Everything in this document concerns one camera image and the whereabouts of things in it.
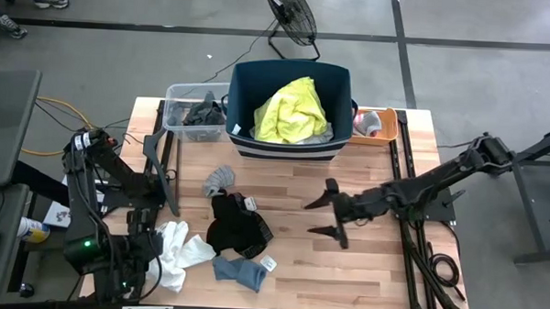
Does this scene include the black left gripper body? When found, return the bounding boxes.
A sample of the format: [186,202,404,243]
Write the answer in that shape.
[114,207,165,280]

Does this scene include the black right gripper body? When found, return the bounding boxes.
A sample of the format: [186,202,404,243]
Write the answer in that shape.
[321,177,386,252]

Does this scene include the white cloth garment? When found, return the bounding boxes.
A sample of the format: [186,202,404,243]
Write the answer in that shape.
[144,219,219,294]

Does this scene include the pink striped grey sock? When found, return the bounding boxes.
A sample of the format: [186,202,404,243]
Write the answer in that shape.
[352,109,384,138]

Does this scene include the yellow t-shirt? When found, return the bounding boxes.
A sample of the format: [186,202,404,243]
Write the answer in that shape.
[251,74,333,147]

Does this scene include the blue sock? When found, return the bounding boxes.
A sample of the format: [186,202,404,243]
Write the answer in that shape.
[212,254,269,293]

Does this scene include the black briefs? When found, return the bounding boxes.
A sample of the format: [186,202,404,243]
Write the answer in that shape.
[205,188,278,260]

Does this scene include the dark grey Puma boxers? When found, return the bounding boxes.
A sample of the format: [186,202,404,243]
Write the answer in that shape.
[181,90,227,129]

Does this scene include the orange plastic bin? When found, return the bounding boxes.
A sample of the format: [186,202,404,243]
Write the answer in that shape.
[347,105,401,148]

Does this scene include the white printed box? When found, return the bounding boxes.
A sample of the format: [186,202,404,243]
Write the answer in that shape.
[41,173,73,229]

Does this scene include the white yellow spray can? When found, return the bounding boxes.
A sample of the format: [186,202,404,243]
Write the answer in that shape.
[16,216,51,245]

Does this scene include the clear plastic bin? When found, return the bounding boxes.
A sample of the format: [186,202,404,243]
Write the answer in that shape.
[160,80,233,145]

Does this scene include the navy white striped fabric basket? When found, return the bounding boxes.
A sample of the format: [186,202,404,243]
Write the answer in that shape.
[219,55,361,164]

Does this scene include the grey computer desk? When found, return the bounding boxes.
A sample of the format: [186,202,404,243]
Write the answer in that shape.
[0,183,31,303]

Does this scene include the black metal stand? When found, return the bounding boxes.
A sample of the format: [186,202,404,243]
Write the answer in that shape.
[483,123,550,269]

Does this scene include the dark grey side table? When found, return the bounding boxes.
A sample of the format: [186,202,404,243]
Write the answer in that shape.
[0,69,43,191]

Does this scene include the black floor fan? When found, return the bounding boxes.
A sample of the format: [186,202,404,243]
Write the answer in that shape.
[261,0,324,62]

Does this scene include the black aluminium table frame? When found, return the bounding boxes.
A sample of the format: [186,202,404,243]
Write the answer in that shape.
[79,95,478,309]

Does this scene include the black diagonal frame brace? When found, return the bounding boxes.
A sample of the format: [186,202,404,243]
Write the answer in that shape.
[9,160,72,208]

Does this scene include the coiled black cable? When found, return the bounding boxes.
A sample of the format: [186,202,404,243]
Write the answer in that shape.
[425,241,469,303]

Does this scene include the black floor cable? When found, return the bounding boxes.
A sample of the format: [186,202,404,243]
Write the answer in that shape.
[31,99,138,146]

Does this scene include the black fan cable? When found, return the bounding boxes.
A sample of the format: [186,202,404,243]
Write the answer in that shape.
[202,17,281,87]

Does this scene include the yellow extension cord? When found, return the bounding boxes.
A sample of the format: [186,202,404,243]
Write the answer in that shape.
[20,94,97,160]

